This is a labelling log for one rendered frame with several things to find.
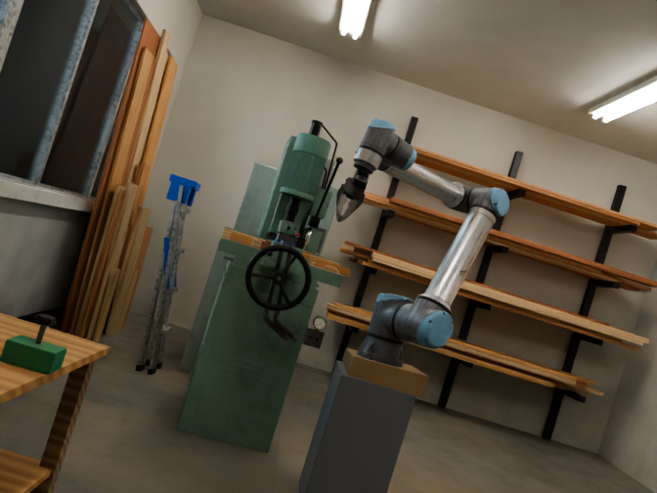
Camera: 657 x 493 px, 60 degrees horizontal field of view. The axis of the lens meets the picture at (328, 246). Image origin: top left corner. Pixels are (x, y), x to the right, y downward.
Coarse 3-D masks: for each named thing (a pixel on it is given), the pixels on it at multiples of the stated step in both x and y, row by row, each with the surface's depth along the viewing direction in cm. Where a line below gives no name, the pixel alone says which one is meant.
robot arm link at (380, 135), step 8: (376, 120) 194; (384, 120) 193; (368, 128) 196; (376, 128) 193; (384, 128) 193; (392, 128) 194; (368, 136) 194; (376, 136) 192; (384, 136) 193; (392, 136) 195; (360, 144) 196; (368, 144) 193; (376, 144) 192; (384, 144) 194; (392, 144) 196; (376, 152) 192; (384, 152) 195
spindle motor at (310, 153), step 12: (300, 144) 279; (312, 144) 277; (324, 144) 279; (300, 156) 278; (312, 156) 278; (324, 156) 281; (288, 168) 281; (300, 168) 277; (312, 168) 278; (288, 180) 278; (300, 180) 277; (312, 180) 279; (288, 192) 277; (300, 192) 277; (312, 192) 281
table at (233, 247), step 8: (224, 240) 264; (224, 248) 264; (232, 248) 264; (240, 248) 265; (248, 248) 266; (256, 248) 266; (240, 256) 265; (248, 256) 266; (264, 256) 267; (264, 264) 258; (272, 264) 258; (288, 272) 260; (296, 272) 260; (304, 272) 270; (312, 272) 271; (320, 272) 272; (328, 272) 272; (320, 280) 272; (328, 280) 272; (336, 280) 273
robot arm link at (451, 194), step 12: (384, 168) 216; (396, 168) 218; (420, 168) 226; (408, 180) 225; (420, 180) 227; (432, 180) 230; (444, 180) 236; (432, 192) 234; (444, 192) 236; (456, 192) 240; (444, 204) 248; (456, 204) 243
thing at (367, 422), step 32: (352, 384) 218; (320, 416) 244; (352, 416) 218; (384, 416) 219; (320, 448) 218; (352, 448) 218; (384, 448) 219; (320, 480) 217; (352, 480) 218; (384, 480) 219
